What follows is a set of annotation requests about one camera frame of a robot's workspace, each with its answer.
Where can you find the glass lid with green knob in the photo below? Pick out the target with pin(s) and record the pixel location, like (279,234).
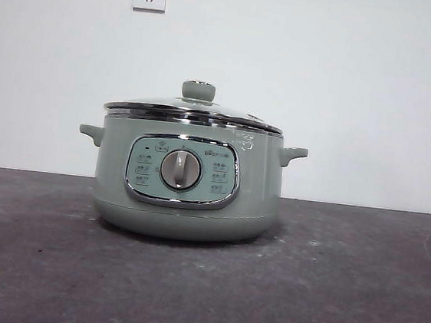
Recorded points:
(198,90)

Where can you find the pale green electric cooking pot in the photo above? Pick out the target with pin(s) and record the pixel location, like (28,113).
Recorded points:
(114,166)

